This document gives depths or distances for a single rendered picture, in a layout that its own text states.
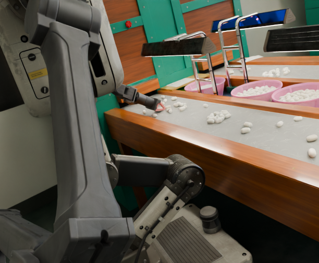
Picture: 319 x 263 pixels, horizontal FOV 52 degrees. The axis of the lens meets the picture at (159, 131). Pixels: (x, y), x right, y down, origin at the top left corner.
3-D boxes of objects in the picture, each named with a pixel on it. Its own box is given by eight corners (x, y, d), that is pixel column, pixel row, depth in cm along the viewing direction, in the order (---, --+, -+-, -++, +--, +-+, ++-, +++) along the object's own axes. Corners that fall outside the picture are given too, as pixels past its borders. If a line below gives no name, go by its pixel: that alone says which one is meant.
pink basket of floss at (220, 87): (225, 100, 199) (222, 85, 196) (183, 107, 208) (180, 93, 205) (229, 87, 222) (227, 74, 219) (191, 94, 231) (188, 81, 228)
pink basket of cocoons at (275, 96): (311, 126, 137) (309, 105, 134) (262, 117, 160) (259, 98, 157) (348, 104, 149) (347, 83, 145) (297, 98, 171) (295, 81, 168)
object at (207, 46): (204, 55, 149) (200, 38, 146) (140, 57, 201) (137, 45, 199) (217, 49, 152) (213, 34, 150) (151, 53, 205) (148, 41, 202)
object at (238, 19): (249, 95, 196) (236, 19, 181) (227, 93, 213) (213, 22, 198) (271, 84, 204) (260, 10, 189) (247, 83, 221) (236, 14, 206)
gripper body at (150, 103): (151, 97, 190) (140, 93, 185) (160, 99, 181) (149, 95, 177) (147, 108, 190) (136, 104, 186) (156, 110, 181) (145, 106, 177)
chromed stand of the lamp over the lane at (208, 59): (197, 120, 180) (179, 38, 165) (177, 115, 197) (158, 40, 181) (223, 107, 188) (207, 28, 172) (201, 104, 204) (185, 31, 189)
